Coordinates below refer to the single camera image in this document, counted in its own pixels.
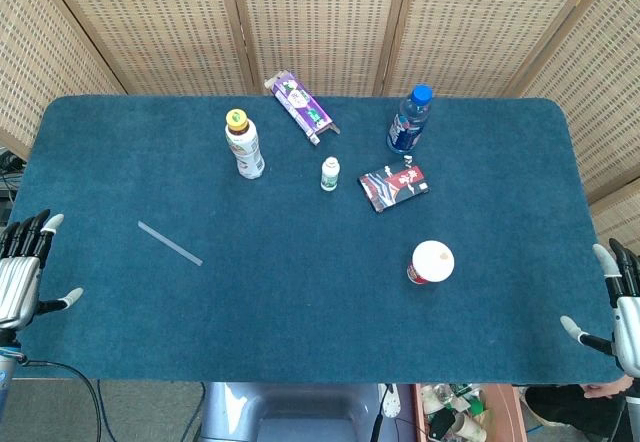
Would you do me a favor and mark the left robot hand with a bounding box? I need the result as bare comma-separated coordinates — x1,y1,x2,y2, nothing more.
0,209,84,332

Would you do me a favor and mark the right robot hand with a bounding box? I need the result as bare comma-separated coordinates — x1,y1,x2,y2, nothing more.
559,238,640,378

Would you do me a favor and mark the clear plastic straw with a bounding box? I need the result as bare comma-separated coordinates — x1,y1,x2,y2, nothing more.
137,220,204,267

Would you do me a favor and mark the red paper cup white lid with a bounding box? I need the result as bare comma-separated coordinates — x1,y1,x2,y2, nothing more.
406,239,456,286

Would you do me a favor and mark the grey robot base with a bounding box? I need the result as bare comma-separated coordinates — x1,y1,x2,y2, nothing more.
198,381,416,442

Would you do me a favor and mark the brown box of trash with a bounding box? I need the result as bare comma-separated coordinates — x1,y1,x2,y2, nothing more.
412,383,527,442

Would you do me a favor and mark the woven bamboo screen panel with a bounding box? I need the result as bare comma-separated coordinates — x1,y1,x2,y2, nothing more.
227,0,414,98
37,0,256,97
0,0,127,161
382,0,624,99
517,0,640,243

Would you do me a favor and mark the yellow cap white drink bottle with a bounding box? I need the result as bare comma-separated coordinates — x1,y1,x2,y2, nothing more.
224,108,266,180

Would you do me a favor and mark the red black flat box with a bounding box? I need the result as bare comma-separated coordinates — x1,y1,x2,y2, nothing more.
357,157,431,215

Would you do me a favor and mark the blue table cloth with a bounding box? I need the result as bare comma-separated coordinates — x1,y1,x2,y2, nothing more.
8,94,624,384

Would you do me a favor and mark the blue cap sports drink bottle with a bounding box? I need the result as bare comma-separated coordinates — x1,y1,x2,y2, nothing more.
385,84,434,156

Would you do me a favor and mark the small white yogurt bottle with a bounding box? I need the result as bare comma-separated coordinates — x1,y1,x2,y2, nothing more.
320,156,342,193

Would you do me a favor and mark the purple drink carton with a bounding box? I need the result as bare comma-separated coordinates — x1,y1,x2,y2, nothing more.
263,72,341,146

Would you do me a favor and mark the black cable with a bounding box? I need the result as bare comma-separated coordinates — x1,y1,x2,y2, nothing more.
17,358,105,442
185,381,207,442

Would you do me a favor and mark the black equipment with cables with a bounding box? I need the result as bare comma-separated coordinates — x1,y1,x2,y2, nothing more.
0,145,26,213

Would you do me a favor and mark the white plug with cable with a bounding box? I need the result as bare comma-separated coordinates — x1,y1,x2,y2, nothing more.
372,384,402,442

